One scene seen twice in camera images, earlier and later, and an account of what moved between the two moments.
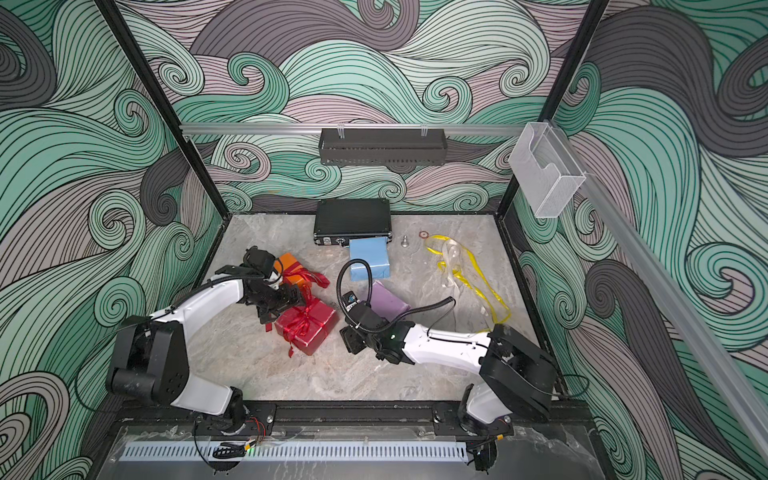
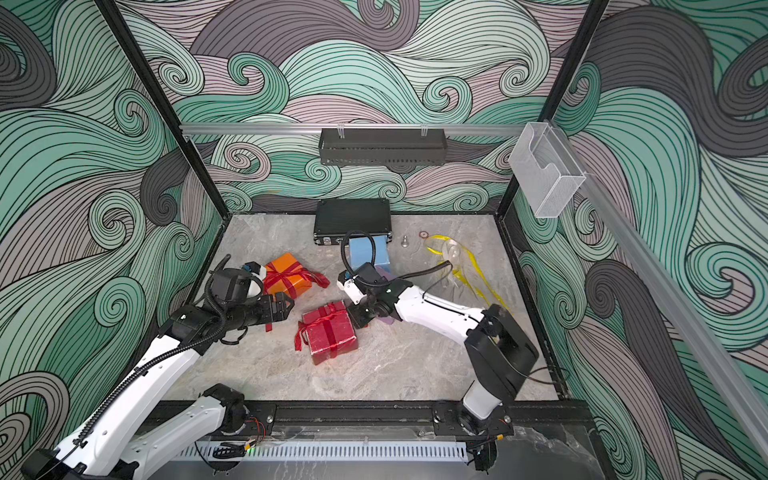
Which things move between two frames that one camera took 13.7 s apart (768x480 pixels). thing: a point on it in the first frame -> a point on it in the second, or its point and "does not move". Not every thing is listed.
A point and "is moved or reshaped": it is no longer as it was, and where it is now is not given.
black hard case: x=339 y=219 does not move
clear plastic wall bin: x=544 y=170 does not move
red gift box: x=307 y=326 is moved or reshaped
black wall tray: x=382 y=146 does not move
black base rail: x=348 y=417 does not move
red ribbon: x=306 y=323 -> x=326 y=312
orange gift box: x=287 y=260 does not move
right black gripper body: x=356 y=342 -> x=365 y=311
